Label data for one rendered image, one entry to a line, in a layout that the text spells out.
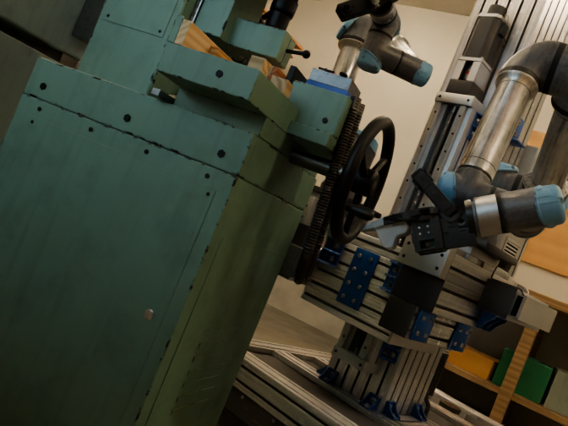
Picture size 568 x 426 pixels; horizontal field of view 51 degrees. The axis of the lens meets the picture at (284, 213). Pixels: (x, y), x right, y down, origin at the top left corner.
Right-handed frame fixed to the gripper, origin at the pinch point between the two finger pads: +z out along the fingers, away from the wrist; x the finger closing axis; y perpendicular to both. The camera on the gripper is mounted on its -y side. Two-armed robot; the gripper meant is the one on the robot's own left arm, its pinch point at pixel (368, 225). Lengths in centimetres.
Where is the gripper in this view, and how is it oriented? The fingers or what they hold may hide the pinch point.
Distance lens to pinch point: 120.4
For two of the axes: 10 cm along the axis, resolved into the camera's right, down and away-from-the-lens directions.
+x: 3.3, 1.6, 9.3
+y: 1.1, 9.7, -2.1
